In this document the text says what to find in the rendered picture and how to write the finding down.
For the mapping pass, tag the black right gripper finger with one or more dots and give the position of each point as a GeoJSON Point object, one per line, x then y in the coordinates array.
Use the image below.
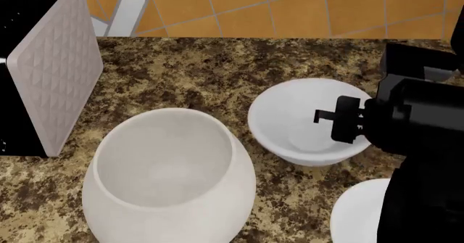
{"type": "Point", "coordinates": [325, 113]}

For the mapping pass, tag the medium white ceramic bowl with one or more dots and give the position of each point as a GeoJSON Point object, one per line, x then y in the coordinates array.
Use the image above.
{"type": "Point", "coordinates": [282, 118]}

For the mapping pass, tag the white plate at edge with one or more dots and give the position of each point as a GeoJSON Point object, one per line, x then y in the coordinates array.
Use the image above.
{"type": "Point", "coordinates": [357, 215]}

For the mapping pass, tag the large cream ceramic bowl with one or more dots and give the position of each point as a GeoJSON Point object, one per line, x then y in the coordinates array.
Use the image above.
{"type": "Point", "coordinates": [163, 215]}

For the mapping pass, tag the black appliance with quilted panel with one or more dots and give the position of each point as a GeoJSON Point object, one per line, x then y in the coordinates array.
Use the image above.
{"type": "Point", "coordinates": [54, 71]}

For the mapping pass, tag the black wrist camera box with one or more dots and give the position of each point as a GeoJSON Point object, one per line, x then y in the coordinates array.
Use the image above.
{"type": "Point", "coordinates": [409, 63]}

